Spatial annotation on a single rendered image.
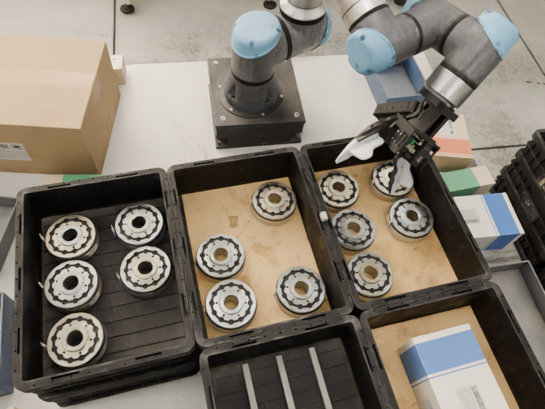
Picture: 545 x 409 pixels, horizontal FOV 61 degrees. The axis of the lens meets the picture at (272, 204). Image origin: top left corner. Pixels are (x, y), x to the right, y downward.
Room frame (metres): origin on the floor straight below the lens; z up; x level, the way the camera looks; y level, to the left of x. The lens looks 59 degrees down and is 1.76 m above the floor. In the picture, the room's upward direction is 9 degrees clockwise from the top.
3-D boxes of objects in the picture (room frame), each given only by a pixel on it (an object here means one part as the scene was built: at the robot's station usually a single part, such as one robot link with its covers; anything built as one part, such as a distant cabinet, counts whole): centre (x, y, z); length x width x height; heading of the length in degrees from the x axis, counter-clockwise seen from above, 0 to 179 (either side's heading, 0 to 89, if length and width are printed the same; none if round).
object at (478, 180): (0.77, -0.47, 0.73); 0.24 x 0.06 x 0.06; 113
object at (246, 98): (0.93, 0.11, 0.85); 0.15 x 0.15 x 0.10
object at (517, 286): (0.41, -0.61, 0.73); 0.27 x 0.20 x 0.05; 18
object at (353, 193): (0.61, -0.15, 0.86); 0.10 x 0.10 x 0.01
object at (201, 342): (0.42, 0.03, 0.92); 0.40 x 0.30 x 0.02; 22
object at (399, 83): (1.14, -0.32, 0.74); 0.20 x 0.15 x 0.07; 20
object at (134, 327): (0.31, 0.30, 0.87); 0.40 x 0.30 x 0.11; 22
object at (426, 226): (0.57, -0.32, 0.86); 0.10 x 0.10 x 0.01
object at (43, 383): (0.31, 0.30, 0.92); 0.40 x 0.30 x 0.02; 22
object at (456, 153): (0.92, -0.46, 0.74); 0.16 x 0.12 x 0.07; 6
